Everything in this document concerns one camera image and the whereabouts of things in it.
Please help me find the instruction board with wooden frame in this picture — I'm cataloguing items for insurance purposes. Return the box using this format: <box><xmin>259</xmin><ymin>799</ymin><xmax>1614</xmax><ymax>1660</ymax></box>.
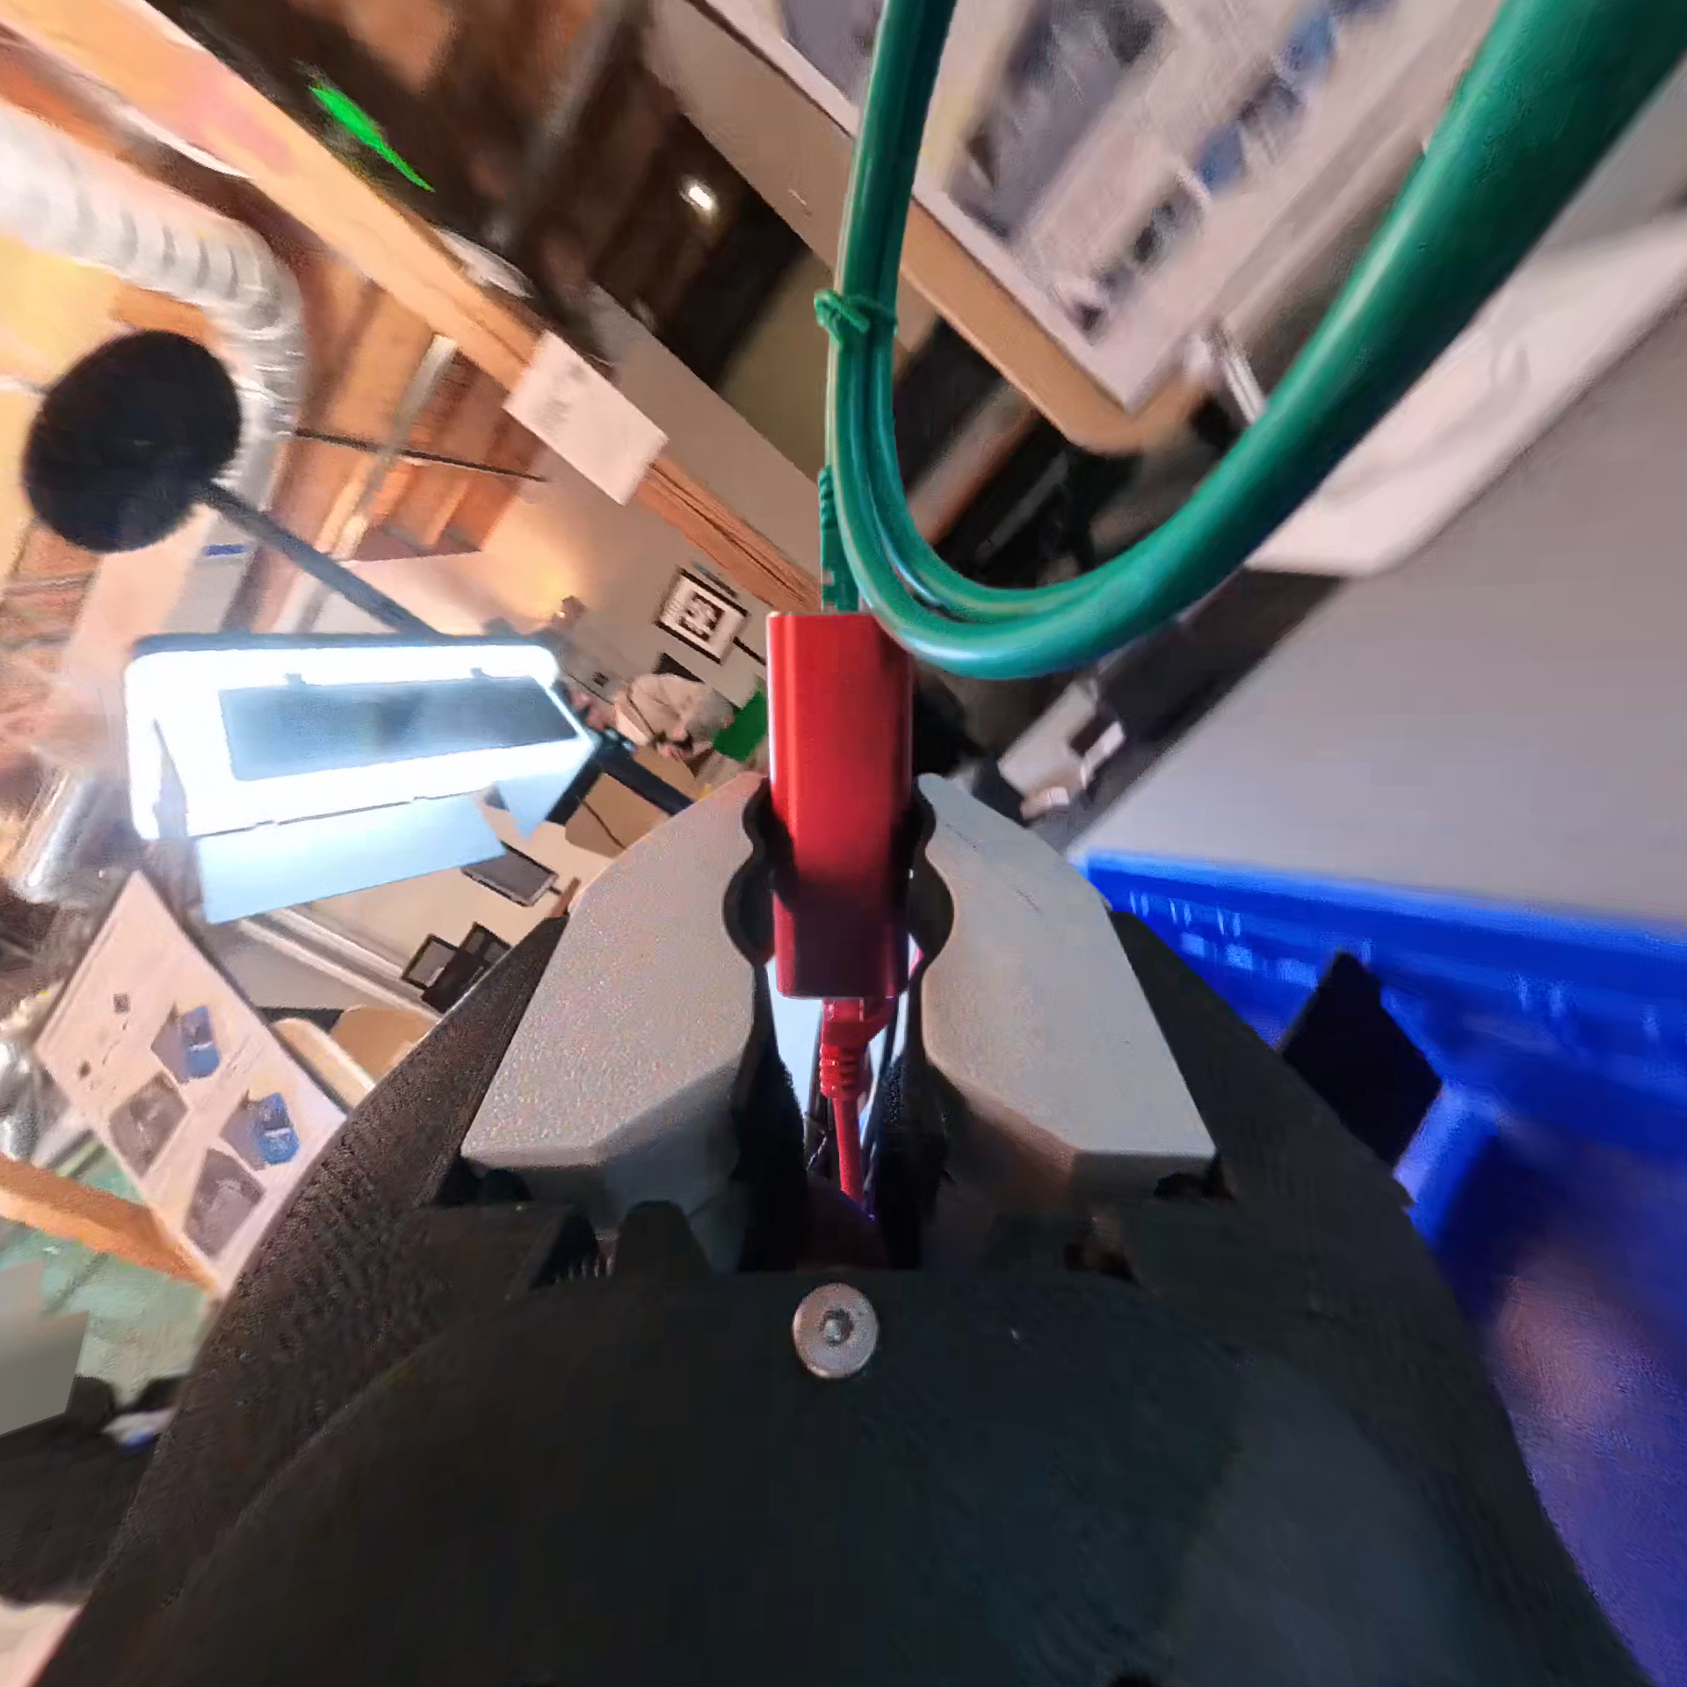
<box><xmin>28</xmin><ymin>867</ymin><xmax>355</xmax><ymax>1300</ymax></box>
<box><xmin>652</xmin><ymin>0</ymin><xmax>1503</xmax><ymax>456</ymax></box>

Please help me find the silver ventilation duct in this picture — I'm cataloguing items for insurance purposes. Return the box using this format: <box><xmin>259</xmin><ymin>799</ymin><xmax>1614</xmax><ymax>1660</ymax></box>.
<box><xmin>0</xmin><ymin>102</ymin><xmax>313</xmax><ymax>529</ymax></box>

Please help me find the red ethernet splitter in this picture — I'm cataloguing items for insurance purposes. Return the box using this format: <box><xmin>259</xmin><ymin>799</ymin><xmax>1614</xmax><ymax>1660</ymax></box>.
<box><xmin>767</xmin><ymin>610</ymin><xmax>918</xmax><ymax>998</ymax></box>

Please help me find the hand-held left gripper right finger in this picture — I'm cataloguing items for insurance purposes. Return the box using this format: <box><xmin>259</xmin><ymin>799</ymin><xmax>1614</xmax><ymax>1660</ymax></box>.
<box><xmin>875</xmin><ymin>775</ymin><xmax>1216</xmax><ymax>1269</ymax></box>

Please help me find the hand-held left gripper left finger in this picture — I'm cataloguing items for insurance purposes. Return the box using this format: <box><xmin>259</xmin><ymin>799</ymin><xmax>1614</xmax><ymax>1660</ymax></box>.
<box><xmin>461</xmin><ymin>772</ymin><xmax>793</xmax><ymax>1274</ymax></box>

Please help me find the red ethernet cable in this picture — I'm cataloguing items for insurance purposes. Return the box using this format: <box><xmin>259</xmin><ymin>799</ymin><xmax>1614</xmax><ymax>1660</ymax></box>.
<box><xmin>816</xmin><ymin>995</ymin><xmax>912</xmax><ymax>1203</ymax></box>

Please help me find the framed black-white tag poster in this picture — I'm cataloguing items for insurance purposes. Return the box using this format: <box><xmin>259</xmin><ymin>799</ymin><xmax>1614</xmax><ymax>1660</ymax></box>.
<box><xmin>652</xmin><ymin>564</ymin><xmax>749</xmax><ymax>663</ymax></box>

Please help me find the green ethernet cable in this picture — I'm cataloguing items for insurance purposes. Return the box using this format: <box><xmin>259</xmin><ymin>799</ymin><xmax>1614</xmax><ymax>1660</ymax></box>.
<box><xmin>814</xmin><ymin>0</ymin><xmax>1687</xmax><ymax>683</ymax></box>

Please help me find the light panel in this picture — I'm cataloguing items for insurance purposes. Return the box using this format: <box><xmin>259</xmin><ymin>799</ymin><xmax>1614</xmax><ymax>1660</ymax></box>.
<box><xmin>123</xmin><ymin>632</ymin><xmax>600</xmax><ymax>927</ymax></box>

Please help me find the blue plastic bin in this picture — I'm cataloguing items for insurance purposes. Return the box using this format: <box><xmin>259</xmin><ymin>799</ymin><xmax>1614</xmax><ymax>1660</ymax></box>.
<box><xmin>1078</xmin><ymin>847</ymin><xmax>1687</xmax><ymax>1687</ymax></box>

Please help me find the white paper sheet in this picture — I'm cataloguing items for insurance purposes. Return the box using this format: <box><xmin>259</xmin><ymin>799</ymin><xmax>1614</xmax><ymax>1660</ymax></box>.
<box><xmin>503</xmin><ymin>329</ymin><xmax>671</xmax><ymax>506</ymax></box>

